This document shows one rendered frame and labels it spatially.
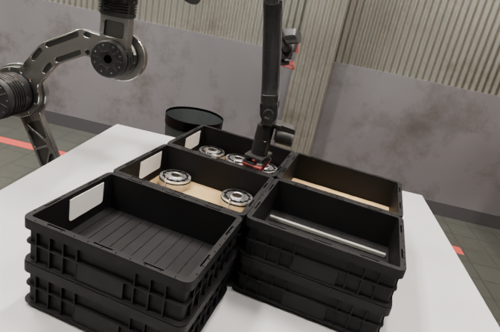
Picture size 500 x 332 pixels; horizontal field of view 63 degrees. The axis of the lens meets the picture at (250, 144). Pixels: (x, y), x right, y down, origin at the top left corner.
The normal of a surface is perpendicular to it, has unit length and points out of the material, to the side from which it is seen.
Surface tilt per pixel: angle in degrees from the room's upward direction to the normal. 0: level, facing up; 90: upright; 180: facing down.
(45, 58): 90
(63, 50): 90
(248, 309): 0
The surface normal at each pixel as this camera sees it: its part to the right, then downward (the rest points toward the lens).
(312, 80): -0.14, 0.30
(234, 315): 0.18, -0.93
